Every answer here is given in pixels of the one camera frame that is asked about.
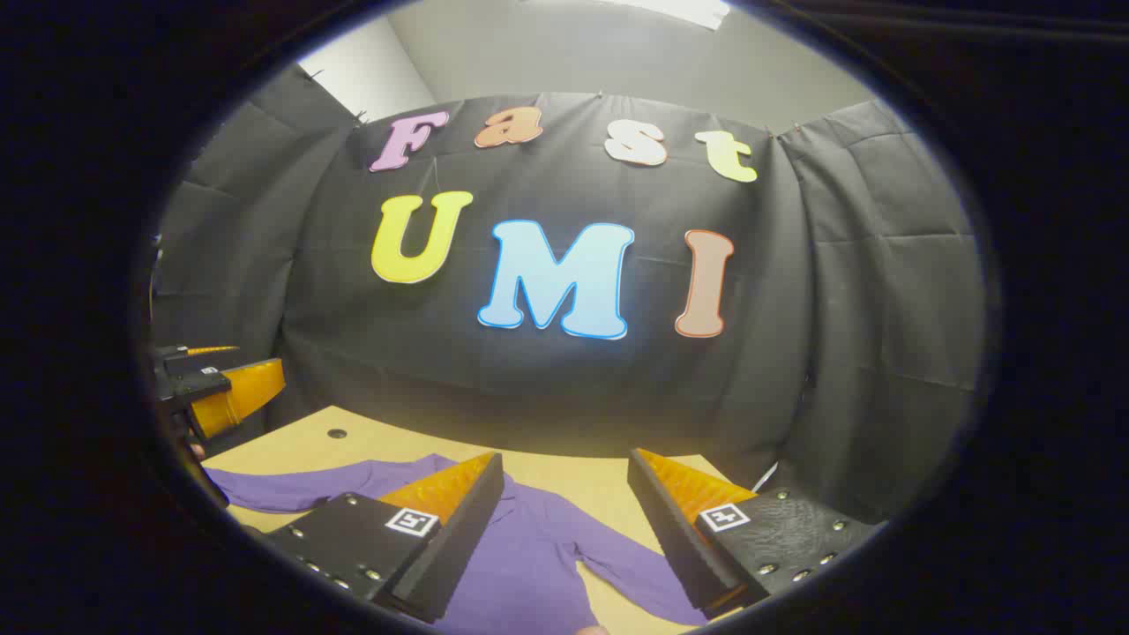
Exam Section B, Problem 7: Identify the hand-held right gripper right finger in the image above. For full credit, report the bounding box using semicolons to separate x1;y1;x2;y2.
627;447;883;620

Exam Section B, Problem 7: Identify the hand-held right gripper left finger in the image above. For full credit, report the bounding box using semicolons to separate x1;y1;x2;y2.
265;452;505;624

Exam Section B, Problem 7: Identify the purple button shirt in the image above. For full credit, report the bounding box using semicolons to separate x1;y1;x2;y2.
205;454;711;635

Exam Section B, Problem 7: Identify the black backdrop cloth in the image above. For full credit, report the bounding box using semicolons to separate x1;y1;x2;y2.
146;66;989;521

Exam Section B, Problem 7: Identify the ceiling light panel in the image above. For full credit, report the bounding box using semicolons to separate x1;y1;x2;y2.
609;0;733;31

